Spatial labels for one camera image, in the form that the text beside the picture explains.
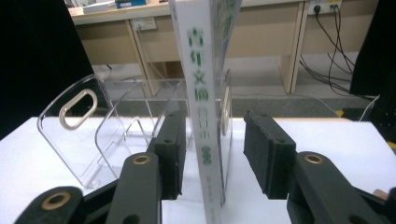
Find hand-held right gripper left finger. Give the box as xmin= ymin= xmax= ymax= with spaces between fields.
xmin=106 ymin=109 xmax=188 ymax=224

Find black cables from socket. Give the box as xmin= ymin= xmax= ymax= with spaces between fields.
xmin=298 ymin=4 xmax=368 ymax=98

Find clear acrylic book rack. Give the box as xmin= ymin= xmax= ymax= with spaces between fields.
xmin=36 ymin=68 xmax=234 ymax=190

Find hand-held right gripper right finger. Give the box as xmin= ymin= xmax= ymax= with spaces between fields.
xmin=243 ymin=110 xmax=390 ymax=224

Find beige wooden desk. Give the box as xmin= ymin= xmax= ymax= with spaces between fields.
xmin=68 ymin=0 xmax=344 ymax=96

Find black curtain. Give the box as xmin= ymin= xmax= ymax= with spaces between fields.
xmin=0 ymin=0 xmax=108 ymax=141

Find white wall socket with plugs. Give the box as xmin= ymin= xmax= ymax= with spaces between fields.
xmin=307 ymin=0 xmax=343 ymax=16

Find blue book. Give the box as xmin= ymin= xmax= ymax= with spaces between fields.
xmin=115 ymin=0 xmax=148 ymax=9

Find white table board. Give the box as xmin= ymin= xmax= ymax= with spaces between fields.
xmin=0 ymin=116 xmax=396 ymax=224

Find white book with colourful squares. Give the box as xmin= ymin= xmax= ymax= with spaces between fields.
xmin=167 ymin=0 xmax=244 ymax=224

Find white paper stack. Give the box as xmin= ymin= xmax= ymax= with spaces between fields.
xmin=82 ymin=0 xmax=116 ymax=14

